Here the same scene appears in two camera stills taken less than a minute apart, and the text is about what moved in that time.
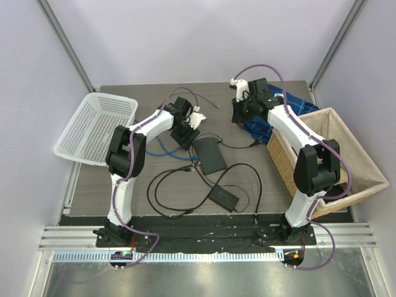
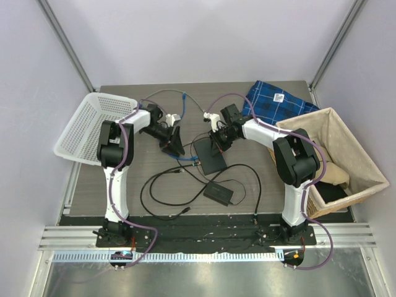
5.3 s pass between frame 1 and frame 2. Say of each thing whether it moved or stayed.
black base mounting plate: stayed
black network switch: stayed
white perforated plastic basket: stayed
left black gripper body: moved
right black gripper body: moved
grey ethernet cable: moved
